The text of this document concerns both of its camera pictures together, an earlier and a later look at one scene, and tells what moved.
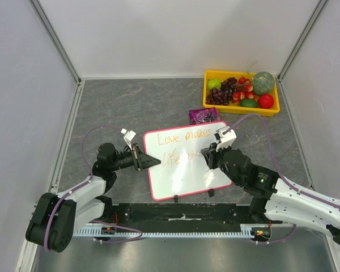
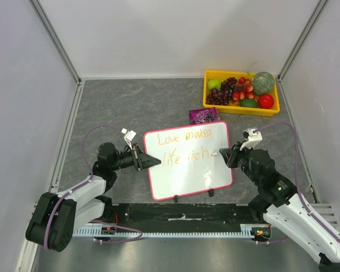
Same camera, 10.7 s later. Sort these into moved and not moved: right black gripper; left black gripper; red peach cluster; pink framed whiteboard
Moved: right black gripper
Not moved: red peach cluster; left black gripper; pink framed whiteboard
